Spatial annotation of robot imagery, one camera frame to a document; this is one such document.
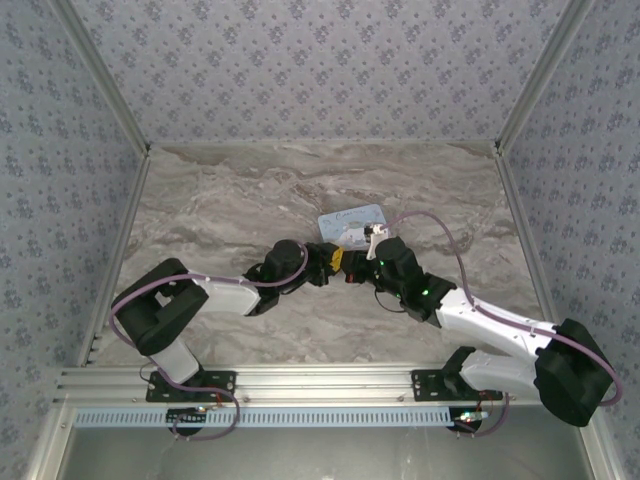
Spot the pastel bunny print tin box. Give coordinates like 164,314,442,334
317,203,392,251

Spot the small black circuit board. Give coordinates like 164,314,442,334
166,407,210,427
451,408,490,432

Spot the grey metal panel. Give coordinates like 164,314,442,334
62,428,599,480

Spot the aluminium frame front rail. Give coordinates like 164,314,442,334
53,365,519,405

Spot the aluminium frame side rail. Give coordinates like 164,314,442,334
492,148,560,329
77,148,154,369

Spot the white slotted cable duct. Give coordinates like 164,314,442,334
73,405,462,431

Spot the aluminium frame corner post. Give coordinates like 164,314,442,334
492,0,599,154
52,0,153,154

